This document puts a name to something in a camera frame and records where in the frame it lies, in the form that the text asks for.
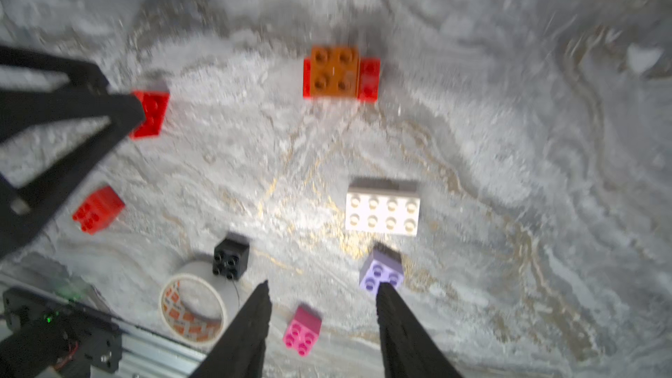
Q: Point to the small red lego brick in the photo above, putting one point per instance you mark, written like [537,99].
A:
[155,104]

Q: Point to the pink 2x2 lego brick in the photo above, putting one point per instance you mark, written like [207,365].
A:
[303,331]

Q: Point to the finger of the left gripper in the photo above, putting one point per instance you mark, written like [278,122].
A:
[26,210]
[85,95]

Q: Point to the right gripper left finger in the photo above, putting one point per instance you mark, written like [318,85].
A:
[241,349]

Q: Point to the lilac 2x2 lego brick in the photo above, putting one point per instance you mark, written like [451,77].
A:
[380,268]

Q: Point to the tape roll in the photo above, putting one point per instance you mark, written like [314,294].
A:
[198,306]

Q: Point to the black 2x2 lego brick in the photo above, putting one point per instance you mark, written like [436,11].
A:
[230,259]

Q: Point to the red 2x4 lego brick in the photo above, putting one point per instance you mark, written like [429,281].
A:
[367,90]

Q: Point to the red 2x2 lego brick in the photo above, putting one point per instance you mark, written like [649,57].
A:
[99,210]

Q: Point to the orange 2x2 lego brick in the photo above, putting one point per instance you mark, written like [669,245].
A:
[335,71]

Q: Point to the white 2x4 lego brick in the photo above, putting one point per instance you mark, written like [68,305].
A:
[381,211]

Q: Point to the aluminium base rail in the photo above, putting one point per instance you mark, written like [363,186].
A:
[96,343]

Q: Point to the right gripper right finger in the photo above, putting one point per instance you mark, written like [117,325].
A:
[407,349]

